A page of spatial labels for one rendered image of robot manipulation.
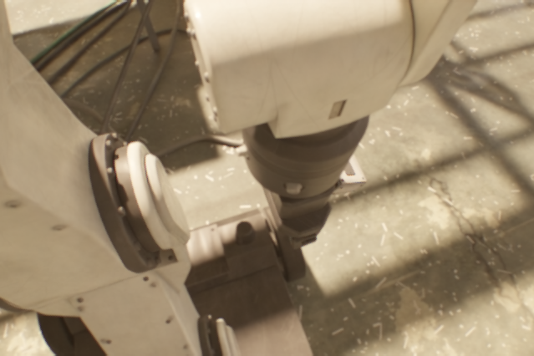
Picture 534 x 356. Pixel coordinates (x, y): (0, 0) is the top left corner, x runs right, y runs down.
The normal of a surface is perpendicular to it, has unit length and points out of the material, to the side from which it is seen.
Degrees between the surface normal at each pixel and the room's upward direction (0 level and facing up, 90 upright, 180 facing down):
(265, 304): 0
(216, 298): 0
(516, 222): 0
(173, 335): 60
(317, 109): 101
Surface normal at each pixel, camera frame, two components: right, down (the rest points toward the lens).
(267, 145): -0.35, 0.28
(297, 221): 0.06, -0.36
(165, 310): 0.29, 0.42
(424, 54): 0.34, 0.88
